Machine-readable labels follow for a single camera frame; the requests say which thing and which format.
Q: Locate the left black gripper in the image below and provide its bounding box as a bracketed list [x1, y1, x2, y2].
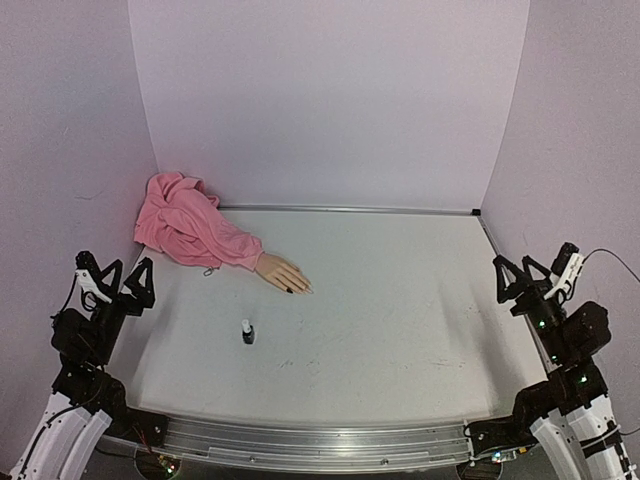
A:
[90, 259, 154, 367]

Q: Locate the black nail polish bottle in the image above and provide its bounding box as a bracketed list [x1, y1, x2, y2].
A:
[242, 330, 255, 345]

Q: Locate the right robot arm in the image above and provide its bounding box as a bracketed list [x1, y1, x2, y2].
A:
[464, 243, 639, 479]

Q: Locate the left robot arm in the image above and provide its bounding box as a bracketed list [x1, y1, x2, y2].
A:
[6, 251, 157, 479]

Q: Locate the pink hoodie sleeve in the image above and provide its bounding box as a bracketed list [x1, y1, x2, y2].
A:
[133, 172, 264, 271]

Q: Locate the mannequin hand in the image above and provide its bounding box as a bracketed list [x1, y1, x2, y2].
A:
[255, 253, 312, 294]

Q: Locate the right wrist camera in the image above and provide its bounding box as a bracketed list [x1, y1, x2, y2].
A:
[544, 242, 586, 305]

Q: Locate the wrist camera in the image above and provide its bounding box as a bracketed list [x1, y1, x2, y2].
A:
[544, 242, 586, 305]
[75, 250, 113, 312]

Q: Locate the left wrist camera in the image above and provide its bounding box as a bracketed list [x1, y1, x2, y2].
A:
[75, 250, 113, 312]

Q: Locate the right black camera cable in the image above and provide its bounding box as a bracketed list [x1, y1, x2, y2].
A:
[582, 248, 640, 281]

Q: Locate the left black base cable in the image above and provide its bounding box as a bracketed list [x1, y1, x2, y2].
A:
[94, 424, 151, 466]

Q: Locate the aluminium front rail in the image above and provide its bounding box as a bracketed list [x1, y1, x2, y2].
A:
[29, 389, 601, 480]

